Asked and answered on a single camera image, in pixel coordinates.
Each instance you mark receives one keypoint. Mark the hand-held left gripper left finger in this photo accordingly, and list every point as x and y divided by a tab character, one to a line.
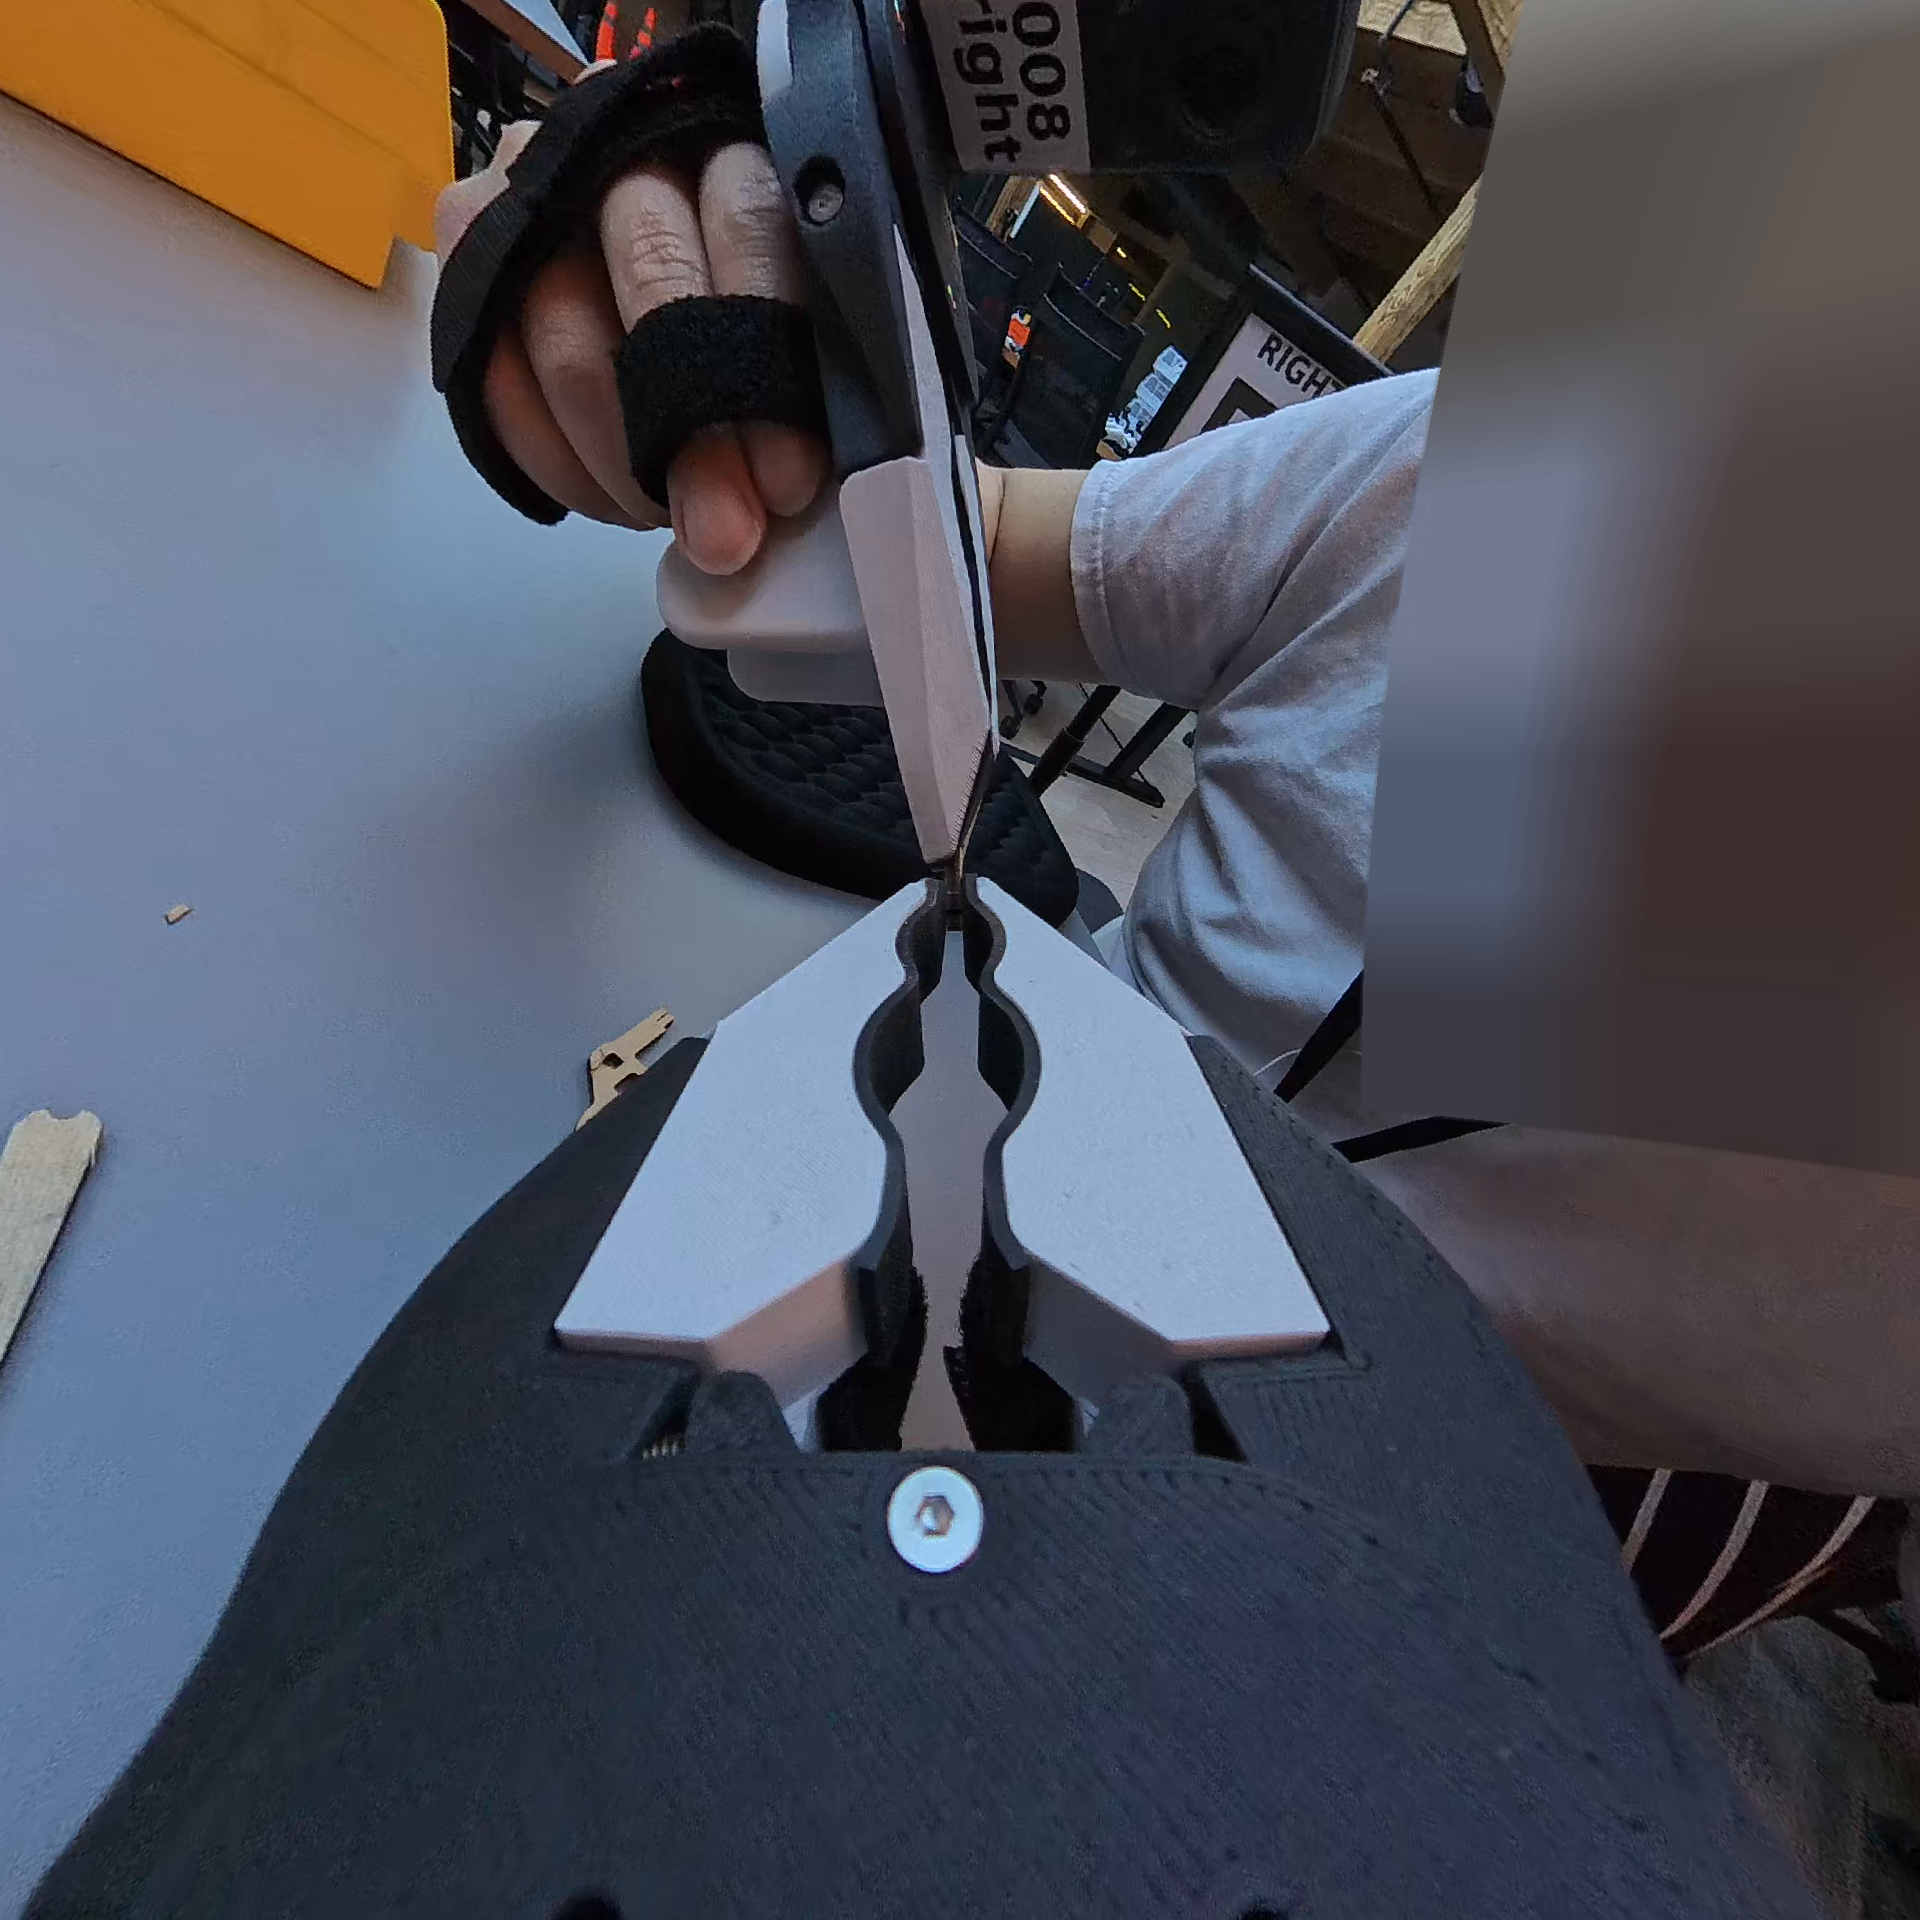
735	1200

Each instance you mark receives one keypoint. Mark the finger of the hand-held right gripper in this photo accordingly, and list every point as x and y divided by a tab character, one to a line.
943	359
914	629

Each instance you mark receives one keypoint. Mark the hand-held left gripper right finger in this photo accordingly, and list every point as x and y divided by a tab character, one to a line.
1154	1200

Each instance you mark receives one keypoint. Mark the person's right forearm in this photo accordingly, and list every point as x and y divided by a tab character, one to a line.
1043	569

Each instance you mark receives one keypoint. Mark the person's left forearm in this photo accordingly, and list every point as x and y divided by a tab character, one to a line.
1681	1289

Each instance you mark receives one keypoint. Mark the grey desk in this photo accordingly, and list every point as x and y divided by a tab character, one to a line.
299	599

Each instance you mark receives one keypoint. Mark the person's right hand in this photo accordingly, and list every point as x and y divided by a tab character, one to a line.
662	255

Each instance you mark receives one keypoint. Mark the small forked wooden piece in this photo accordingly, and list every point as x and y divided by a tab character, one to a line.
628	1066

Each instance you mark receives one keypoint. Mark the black quilted cushion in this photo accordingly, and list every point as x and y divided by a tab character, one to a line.
810	781

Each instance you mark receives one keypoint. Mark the wooden beam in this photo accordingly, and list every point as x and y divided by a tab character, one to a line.
1425	270

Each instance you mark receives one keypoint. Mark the black-framed sign stand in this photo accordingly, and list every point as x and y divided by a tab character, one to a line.
1275	375

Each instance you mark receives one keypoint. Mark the person's white shirt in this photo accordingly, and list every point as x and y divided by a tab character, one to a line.
1275	629

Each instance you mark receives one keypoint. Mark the person's striped black shorts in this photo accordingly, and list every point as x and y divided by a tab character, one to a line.
1739	1545

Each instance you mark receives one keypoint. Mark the flat wooden stick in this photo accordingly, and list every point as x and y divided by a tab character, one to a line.
43	1200

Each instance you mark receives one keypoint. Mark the yellow board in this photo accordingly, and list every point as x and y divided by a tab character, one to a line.
225	120

